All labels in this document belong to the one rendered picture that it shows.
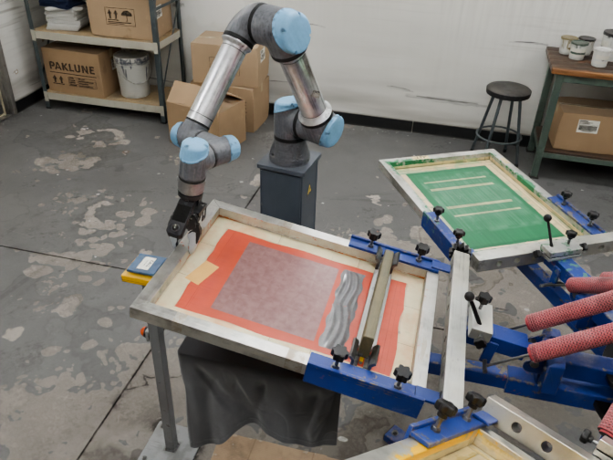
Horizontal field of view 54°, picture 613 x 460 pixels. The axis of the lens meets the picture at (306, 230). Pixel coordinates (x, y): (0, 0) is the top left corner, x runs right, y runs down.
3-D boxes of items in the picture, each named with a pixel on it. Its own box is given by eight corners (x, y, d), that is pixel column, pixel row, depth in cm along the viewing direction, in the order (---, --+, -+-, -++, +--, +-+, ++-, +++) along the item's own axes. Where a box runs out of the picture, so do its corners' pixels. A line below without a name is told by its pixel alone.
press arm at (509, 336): (461, 341, 168) (466, 329, 165) (462, 328, 173) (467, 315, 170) (522, 360, 166) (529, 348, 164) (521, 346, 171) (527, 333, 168)
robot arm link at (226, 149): (216, 126, 177) (188, 135, 170) (244, 137, 172) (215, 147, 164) (216, 151, 181) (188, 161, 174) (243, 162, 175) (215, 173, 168)
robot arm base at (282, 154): (278, 146, 230) (278, 121, 224) (316, 153, 226) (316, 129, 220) (262, 162, 218) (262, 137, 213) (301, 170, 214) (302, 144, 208)
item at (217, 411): (192, 450, 194) (181, 354, 171) (196, 441, 196) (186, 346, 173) (331, 484, 185) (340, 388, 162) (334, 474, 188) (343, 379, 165)
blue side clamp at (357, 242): (344, 258, 198) (348, 242, 194) (347, 250, 202) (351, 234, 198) (432, 286, 195) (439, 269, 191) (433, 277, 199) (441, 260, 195)
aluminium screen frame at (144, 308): (129, 317, 158) (129, 307, 156) (212, 207, 205) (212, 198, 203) (420, 412, 150) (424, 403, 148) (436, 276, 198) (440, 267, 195)
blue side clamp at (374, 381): (302, 381, 153) (306, 362, 149) (306, 367, 157) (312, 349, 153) (416, 419, 150) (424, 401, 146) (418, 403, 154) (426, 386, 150)
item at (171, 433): (136, 463, 249) (100, 279, 197) (160, 422, 267) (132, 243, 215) (185, 475, 245) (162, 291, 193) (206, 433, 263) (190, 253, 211)
